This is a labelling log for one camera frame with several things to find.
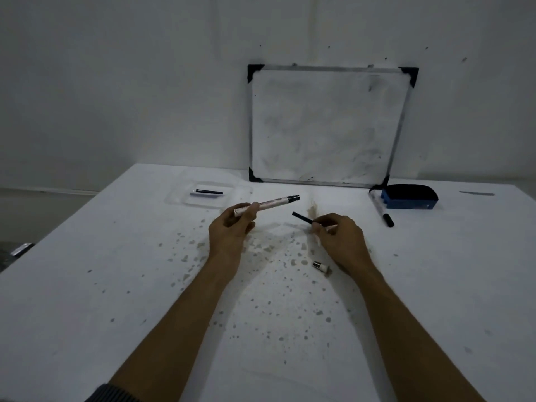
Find person's right forearm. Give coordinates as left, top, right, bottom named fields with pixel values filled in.
left=347, top=262, right=489, bottom=402

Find person's left hand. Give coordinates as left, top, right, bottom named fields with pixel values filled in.
left=208, top=202, right=261, bottom=267

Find white marker with black cap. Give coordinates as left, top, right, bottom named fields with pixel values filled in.
left=368, top=190, right=395, bottom=228

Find dark grey sleeve cuff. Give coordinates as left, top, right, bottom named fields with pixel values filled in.
left=84, top=383, right=135, bottom=402

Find blue and black board eraser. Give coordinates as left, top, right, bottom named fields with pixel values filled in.
left=380, top=183, right=439, bottom=212

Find whiteboard with black corners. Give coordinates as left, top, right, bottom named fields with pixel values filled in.
left=247, top=64, right=420, bottom=189

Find person's right hand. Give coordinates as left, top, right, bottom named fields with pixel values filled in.
left=311, top=213, right=374, bottom=276

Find clear plastic packaging tray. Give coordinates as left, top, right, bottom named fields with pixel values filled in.
left=165, top=179, right=253, bottom=208

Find person's left forearm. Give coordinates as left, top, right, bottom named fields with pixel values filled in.
left=107, top=255, right=245, bottom=402

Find black ink refill cartridge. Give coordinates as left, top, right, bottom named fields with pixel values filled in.
left=291, top=211, right=338, bottom=233

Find white marker body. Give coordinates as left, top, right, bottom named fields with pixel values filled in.
left=234, top=195, right=301, bottom=218

